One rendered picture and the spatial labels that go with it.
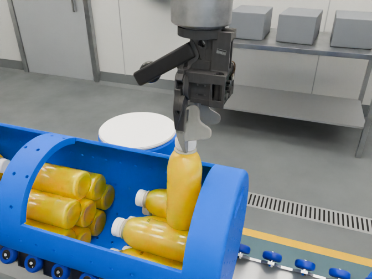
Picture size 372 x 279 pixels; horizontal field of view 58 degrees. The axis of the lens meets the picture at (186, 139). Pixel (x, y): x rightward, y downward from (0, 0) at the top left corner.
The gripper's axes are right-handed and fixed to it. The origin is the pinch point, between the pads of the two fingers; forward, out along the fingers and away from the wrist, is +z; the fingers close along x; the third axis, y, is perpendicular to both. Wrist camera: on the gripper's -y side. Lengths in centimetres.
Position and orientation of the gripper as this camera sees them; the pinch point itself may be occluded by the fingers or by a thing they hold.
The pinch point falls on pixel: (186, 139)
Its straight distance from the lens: 61.2
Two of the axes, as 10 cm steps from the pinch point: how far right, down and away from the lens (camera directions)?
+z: -0.1, 8.7, 4.9
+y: 9.4, 1.7, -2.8
